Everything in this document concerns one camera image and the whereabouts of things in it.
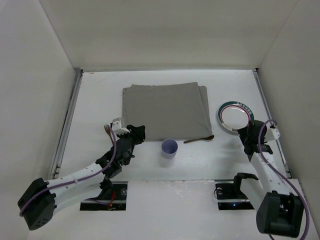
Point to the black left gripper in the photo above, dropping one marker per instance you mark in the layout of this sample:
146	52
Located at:
133	136

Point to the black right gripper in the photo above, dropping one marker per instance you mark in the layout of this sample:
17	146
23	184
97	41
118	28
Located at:
250	133

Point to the green rimmed white plate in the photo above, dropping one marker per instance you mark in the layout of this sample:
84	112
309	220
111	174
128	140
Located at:
234	115

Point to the brown wooden fork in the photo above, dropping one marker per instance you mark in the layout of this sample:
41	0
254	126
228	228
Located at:
108	130

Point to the lavender cup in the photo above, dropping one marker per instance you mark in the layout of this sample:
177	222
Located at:
169	148

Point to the brown wooden spoon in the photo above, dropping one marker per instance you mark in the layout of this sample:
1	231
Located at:
209	138

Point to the grey cloth placemat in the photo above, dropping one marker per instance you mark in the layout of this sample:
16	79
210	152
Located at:
178	111

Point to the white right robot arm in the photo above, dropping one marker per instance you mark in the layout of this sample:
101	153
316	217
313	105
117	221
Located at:
280	208

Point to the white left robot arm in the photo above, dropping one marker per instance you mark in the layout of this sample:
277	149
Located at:
45	198

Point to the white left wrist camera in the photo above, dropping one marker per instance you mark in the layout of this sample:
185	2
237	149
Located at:
118	126

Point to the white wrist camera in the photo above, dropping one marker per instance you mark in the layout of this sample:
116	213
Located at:
118	126
272	134

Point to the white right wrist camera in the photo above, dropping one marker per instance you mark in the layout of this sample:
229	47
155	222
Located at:
272	134

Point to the left aluminium table rail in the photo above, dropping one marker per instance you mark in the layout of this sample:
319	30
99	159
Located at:
58	156

